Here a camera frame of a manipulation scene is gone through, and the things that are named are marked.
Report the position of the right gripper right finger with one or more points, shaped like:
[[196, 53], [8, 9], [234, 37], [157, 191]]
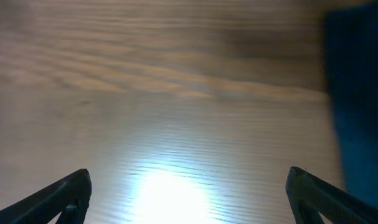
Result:
[[311, 199]]

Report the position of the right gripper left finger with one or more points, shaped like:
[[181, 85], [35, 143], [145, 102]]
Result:
[[68, 199]]

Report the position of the navy blue garment pile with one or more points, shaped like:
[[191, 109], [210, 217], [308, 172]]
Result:
[[350, 49]]

